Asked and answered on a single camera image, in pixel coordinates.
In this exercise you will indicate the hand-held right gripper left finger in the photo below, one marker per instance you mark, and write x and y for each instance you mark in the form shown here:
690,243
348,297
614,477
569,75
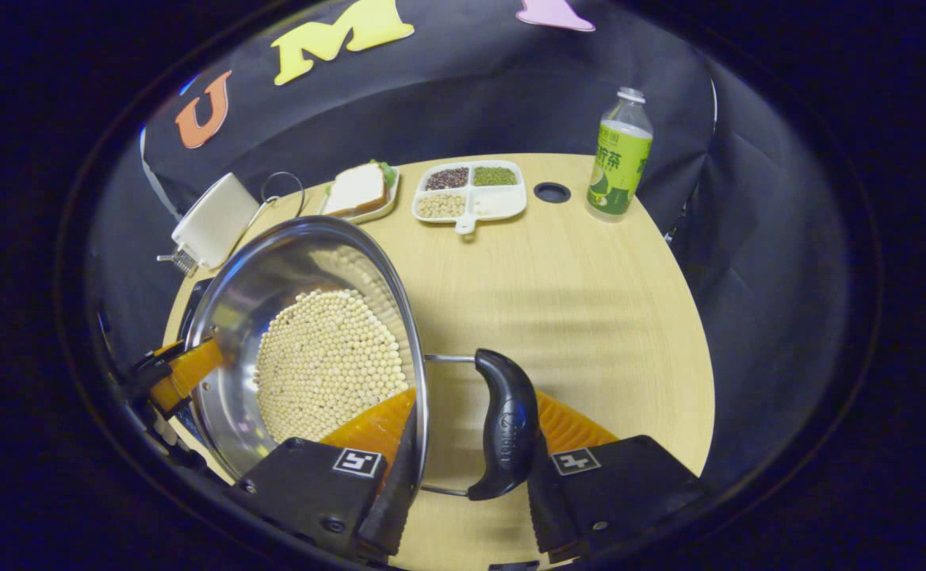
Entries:
392,507

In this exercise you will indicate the green label drink bottle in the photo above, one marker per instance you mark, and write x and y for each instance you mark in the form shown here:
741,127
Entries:
620,166

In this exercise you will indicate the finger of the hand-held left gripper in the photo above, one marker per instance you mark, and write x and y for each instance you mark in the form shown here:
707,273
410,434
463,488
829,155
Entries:
185,369

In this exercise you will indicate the white divided bean tray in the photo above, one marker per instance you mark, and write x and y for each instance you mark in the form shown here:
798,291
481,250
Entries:
471,198

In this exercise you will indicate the pale green plate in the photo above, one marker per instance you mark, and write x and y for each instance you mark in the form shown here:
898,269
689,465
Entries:
392,202

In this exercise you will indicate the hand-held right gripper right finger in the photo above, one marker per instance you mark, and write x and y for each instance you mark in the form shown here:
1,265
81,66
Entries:
546,507

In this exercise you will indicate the white toaster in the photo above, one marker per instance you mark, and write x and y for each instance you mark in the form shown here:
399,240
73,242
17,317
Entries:
217,218

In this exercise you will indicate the heap of soybeans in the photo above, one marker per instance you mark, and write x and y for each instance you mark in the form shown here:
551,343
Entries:
328,357

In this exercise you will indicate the sandwich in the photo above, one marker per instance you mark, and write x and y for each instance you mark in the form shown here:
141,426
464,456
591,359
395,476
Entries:
356,190

